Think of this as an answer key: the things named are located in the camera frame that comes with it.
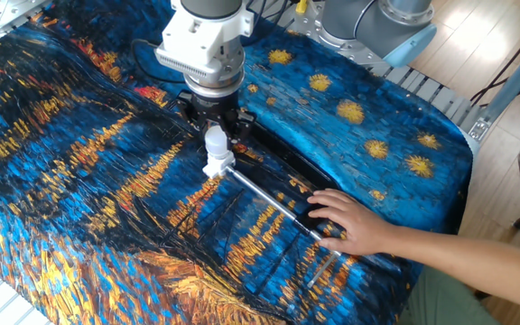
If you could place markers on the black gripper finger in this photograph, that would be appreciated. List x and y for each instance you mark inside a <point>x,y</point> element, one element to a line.
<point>186,106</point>
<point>245,124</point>

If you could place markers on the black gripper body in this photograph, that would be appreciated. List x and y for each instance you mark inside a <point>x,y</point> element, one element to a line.
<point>215,108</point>

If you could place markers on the white light bulb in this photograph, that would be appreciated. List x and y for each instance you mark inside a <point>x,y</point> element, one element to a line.
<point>217,143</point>

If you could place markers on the metal lamp stand with socket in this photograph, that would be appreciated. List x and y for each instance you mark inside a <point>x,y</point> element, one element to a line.
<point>287,155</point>

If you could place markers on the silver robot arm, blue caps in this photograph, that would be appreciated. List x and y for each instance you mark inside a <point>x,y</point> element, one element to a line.
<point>377,27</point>

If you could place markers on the person's right forearm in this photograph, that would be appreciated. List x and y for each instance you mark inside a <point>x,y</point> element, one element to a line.
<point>467,266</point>

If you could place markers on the white bulb socket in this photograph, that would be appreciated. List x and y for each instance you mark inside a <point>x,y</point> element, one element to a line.
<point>218,164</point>

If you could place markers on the person's right hand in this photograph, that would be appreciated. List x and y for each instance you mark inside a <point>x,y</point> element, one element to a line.
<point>359,225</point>

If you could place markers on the starry night painting tablecloth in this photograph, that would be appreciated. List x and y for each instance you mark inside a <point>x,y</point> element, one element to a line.
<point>106,180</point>

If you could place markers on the yellow plastic clip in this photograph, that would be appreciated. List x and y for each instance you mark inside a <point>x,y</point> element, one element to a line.
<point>301,6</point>

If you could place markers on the perforated metal plate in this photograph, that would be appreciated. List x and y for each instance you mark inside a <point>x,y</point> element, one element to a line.
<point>12,13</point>

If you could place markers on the green trousers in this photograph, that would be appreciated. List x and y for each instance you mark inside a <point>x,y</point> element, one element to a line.
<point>440,302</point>

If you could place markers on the white wrist sensor mount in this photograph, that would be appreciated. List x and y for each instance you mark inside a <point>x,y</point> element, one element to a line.
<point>197,36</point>

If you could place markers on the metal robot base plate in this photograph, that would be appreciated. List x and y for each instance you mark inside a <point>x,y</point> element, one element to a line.
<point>305,31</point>

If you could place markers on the metal corner bracket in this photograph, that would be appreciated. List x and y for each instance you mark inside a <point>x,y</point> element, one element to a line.
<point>480,129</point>

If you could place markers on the aluminium frame post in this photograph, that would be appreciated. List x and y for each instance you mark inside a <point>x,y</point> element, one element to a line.
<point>513,77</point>

